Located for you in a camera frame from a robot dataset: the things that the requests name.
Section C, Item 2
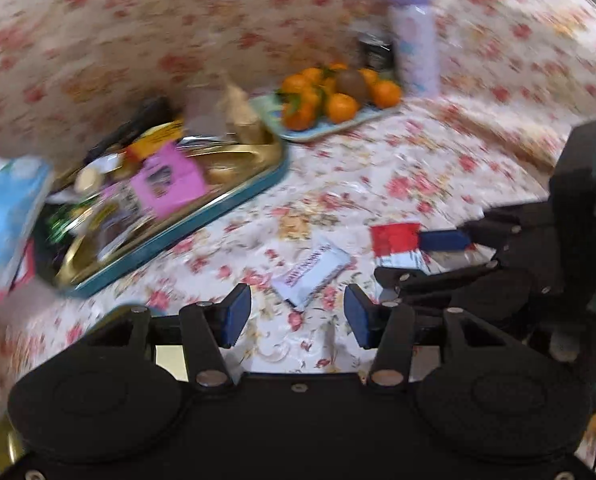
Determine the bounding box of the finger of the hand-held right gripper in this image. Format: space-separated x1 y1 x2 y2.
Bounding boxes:
417 202 559 262
374 260 540 307

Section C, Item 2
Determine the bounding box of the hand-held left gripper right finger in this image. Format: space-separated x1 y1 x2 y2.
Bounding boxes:
344 283 519 391

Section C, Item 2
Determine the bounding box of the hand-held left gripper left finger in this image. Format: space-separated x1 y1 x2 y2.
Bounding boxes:
80 282 253 391

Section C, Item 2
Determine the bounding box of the red and white snack packet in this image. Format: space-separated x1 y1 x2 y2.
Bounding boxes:
370 222 429 271

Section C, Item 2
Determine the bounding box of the teal tin tray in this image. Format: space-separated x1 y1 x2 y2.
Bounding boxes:
32 125 291 301

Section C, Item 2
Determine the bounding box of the silver snack packet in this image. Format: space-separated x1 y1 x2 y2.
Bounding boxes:
78 195 148 261

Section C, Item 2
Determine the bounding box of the pink snack packet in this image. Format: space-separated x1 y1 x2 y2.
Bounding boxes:
128 142 209 221

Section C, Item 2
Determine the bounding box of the pale green plate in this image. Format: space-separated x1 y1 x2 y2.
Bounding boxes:
250 92 403 143

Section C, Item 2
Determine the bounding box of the plate of oranges and kiwi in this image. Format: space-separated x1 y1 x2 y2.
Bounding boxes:
278 62 403 131

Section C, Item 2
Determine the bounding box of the brown kiwi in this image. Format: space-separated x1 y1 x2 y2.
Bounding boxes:
335 69 369 102

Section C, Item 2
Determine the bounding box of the yellow snack packet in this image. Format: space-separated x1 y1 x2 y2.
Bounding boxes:
128 122 183 161

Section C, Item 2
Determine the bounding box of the dark green snack packet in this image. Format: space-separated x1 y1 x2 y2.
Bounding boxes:
48 200 93 241

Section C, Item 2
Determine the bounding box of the black drink can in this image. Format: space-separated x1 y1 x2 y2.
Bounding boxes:
358 32 396 73

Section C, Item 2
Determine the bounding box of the purple and white thermos bottle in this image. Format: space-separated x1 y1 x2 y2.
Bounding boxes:
385 0 441 98

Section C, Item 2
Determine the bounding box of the brown paper bag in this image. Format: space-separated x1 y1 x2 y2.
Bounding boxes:
218 72 266 143

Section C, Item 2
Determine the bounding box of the grey foil pouch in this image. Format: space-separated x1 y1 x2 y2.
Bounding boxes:
183 80 226 133

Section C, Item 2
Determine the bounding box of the pink cardboard box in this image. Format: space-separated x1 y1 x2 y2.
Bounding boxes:
0 240 38 306

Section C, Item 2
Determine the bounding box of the black flat box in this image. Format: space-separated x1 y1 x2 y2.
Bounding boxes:
85 97 171 161

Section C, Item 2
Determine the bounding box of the blue tissue pack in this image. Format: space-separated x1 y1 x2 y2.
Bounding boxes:
0 155 53 288

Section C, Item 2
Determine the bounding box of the floral sofa cover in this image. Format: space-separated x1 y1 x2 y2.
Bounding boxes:
0 0 596 461

